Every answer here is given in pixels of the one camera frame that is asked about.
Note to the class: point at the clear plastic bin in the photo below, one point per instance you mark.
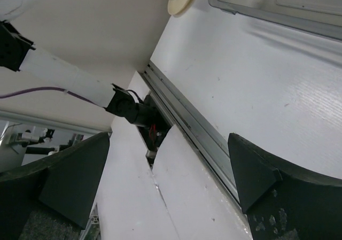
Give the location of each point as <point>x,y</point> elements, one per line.
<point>321,17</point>

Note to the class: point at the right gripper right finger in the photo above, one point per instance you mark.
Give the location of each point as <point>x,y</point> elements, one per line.
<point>283,200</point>

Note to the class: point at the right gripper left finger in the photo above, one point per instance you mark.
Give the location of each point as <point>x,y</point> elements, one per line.
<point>52,198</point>

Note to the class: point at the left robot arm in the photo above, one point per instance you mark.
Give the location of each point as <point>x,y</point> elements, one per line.
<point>113,30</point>

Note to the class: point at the aluminium frame rail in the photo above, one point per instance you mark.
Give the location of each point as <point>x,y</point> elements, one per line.
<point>212,147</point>

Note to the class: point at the cream plate black patch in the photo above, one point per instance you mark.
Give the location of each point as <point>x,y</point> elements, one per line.
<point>177,8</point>

